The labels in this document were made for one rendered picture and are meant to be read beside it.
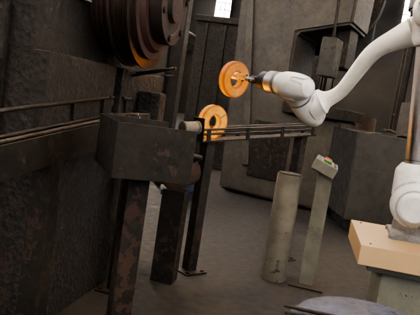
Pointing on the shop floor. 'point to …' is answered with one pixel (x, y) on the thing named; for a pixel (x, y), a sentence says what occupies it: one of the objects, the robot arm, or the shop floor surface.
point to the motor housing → (171, 229)
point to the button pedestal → (315, 229)
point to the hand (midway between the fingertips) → (235, 75)
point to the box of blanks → (364, 175)
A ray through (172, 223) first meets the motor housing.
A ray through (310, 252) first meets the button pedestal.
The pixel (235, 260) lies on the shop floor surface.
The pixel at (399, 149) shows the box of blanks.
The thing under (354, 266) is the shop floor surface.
